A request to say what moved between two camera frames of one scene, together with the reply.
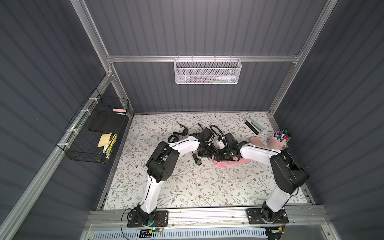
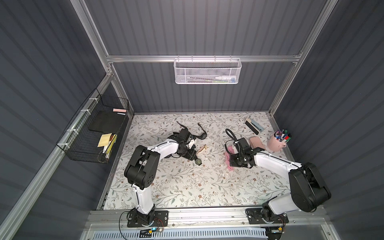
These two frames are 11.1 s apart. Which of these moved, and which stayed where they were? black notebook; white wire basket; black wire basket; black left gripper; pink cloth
Moved: black left gripper; pink cloth
Stayed: black wire basket; black notebook; white wire basket
